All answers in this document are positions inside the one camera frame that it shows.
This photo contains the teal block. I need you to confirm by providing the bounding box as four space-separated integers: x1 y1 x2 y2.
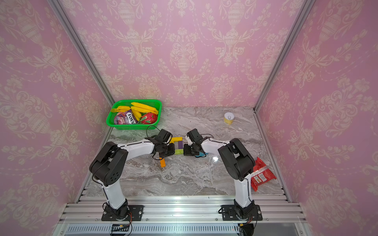
196 152 207 158

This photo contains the orange block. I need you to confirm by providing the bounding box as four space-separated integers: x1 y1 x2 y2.
160 159 166 168

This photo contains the lime green block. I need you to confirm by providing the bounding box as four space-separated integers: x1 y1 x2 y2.
175 149 184 155

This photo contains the purple block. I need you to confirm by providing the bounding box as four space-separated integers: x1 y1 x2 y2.
175 141 184 149

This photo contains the long yellow block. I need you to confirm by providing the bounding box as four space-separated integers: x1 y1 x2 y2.
171 137 183 142

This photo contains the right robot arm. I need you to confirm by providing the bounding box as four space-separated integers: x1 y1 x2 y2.
184 129 262 222

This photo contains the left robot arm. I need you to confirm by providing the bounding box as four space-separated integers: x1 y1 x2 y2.
89 129 175 222

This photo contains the red dragon fruit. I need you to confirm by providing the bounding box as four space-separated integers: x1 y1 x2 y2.
139 113 158 125

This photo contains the lower yellow banana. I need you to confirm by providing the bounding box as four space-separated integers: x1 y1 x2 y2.
132 109 142 122

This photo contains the green plastic basket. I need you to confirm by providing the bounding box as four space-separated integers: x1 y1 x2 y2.
106 99 162 130

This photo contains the yellow white can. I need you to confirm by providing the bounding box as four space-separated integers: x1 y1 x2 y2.
223 112 235 125

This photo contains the purple snack packet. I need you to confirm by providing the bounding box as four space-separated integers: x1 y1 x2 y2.
114 110 138 125

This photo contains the upper yellow banana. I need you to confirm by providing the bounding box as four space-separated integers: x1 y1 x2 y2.
131 102 158 115

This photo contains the small yellow banana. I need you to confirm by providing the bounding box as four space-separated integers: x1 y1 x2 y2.
111 106 131 113

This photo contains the red snack bag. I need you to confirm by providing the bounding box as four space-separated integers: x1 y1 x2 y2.
251 157 277 192

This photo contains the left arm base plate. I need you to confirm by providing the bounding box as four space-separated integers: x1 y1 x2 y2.
101 205 144 222

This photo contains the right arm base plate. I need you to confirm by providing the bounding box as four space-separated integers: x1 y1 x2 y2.
218 205 263 222

